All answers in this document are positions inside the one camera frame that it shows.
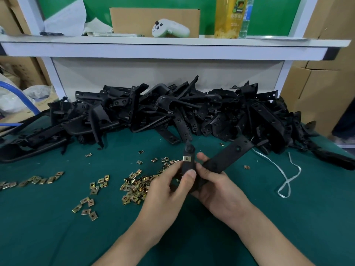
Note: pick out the person's left hand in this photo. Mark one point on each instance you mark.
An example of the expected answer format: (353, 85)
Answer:
(160, 196)

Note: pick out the person's right hand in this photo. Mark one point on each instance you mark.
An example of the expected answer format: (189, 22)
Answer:
(222, 196)

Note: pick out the person's right thumb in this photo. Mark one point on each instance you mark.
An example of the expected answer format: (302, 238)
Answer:
(208, 173)

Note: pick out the person's left thumb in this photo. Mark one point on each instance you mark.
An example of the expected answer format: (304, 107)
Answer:
(188, 180)

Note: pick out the black plastic angled bracket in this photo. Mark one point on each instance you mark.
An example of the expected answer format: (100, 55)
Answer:
(235, 150)

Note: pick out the person's right forearm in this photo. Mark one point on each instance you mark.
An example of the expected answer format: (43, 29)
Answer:
(266, 241)

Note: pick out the person's left forearm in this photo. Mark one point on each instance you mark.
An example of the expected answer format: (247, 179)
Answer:
(130, 243)

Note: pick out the brass square nut clip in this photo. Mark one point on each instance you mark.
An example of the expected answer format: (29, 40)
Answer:
(188, 158)

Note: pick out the pile of black plastic parts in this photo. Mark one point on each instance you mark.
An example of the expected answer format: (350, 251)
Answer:
(166, 108)

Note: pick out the large cardboard box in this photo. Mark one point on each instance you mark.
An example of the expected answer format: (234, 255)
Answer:
(313, 99)

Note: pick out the green felt table mat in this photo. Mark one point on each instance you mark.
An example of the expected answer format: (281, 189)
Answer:
(55, 241)

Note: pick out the white game controller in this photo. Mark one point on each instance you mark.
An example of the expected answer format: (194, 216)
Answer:
(172, 29)

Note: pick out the yellow drink bottle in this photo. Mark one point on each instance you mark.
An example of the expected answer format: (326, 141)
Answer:
(227, 19)

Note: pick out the clear water bottle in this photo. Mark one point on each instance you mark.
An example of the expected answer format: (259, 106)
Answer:
(248, 16)

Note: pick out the brown cardboard sheet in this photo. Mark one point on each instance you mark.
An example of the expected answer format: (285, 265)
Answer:
(130, 22)

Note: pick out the crumpled beige paper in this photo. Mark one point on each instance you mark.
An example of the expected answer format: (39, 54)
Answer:
(97, 26)

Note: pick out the tall cardboard box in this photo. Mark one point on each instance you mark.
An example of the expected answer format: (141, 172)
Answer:
(330, 30)

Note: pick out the clear plastic bag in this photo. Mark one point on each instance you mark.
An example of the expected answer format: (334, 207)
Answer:
(13, 99)

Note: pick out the printed cardboard box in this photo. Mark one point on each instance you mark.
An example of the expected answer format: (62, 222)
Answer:
(25, 71)

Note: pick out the flat black device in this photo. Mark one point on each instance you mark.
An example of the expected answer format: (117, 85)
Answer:
(51, 33)

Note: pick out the white paper bag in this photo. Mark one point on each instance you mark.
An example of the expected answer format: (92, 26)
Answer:
(66, 19)

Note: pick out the stacked cardboard boxes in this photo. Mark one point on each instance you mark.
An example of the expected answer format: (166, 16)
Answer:
(12, 16)

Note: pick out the white shelf frame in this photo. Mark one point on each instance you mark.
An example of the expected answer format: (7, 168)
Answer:
(166, 48)

